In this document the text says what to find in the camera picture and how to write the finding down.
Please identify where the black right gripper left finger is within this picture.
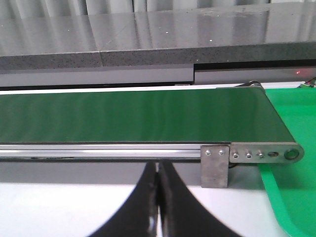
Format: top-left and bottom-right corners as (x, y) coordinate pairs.
(91, 161), (158, 237)

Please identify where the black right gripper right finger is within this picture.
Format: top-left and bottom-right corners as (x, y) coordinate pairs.
(158, 160), (239, 237)

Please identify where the green conveyor belt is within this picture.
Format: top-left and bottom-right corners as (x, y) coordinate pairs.
(0, 87), (294, 143)

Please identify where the green plastic tray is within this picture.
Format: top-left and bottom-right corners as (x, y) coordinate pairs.
(259, 88), (316, 237)

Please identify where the grey stone counter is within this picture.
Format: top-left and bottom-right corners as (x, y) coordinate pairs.
(0, 2), (316, 87)

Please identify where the white pleated curtain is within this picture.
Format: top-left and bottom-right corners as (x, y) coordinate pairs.
(0, 0), (316, 18)

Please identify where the aluminium conveyor frame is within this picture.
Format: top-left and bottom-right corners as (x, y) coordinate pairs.
(0, 81), (305, 189)

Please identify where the coloured wire bundle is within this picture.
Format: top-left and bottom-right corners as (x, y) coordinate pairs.
(300, 78), (316, 88)

